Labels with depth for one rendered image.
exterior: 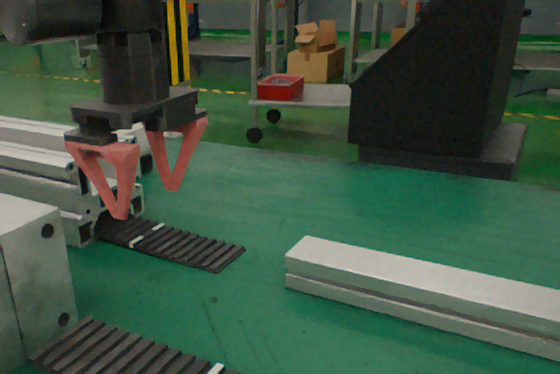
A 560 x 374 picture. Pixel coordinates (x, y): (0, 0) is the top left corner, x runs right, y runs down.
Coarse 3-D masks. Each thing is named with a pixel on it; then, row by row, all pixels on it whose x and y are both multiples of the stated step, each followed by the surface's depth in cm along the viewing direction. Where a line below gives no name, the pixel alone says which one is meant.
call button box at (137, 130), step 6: (78, 126) 71; (132, 126) 70; (138, 126) 70; (108, 132) 68; (114, 132) 69; (120, 132) 68; (126, 132) 68; (132, 132) 69; (138, 132) 70; (144, 132) 71; (138, 138) 70; (144, 138) 71; (144, 144) 71; (144, 150) 72; (150, 150) 73; (144, 156) 72; (150, 156) 73; (144, 162) 72; (150, 162) 73; (144, 168) 72; (150, 168) 73
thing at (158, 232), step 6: (156, 228) 55; (162, 228) 56; (168, 228) 56; (144, 234) 54; (150, 234) 55; (156, 234) 54; (162, 234) 55; (138, 240) 53; (144, 240) 54; (150, 240) 53; (156, 240) 54; (132, 246) 53; (138, 246) 52; (144, 246) 52
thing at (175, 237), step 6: (180, 228) 55; (168, 234) 54; (174, 234) 54; (180, 234) 55; (186, 234) 54; (162, 240) 53; (168, 240) 54; (174, 240) 53; (180, 240) 54; (150, 246) 52; (156, 246) 52; (162, 246) 52; (168, 246) 52; (150, 252) 52; (156, 252) 51; (162, 252) 52
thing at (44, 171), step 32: (0, 128) 64; (32, 128) 62; (64, 128) 61; (0, 160) 55; (32, 160) 52; (64, 160) 51; (0, 192) 57; (32, 192) 54; (64, 192) 51; (96, 192) 54; (64, 224) 53
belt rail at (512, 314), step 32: (288, 256) 44; (320, 256) 44; (352, 256) 44; (384, 256) 44; (320, 288) 44; (352, 288) 43; (384, 288) 41; (416, 288) 40; (448, 288) 39; (480, 288) 39; (512, 288) 39; (544, 288) 39; (416, 320) 41; (448, 320) 39; (480, 320) 39; (512, 320) 37; (544, 320) 36; (544, 352) 37
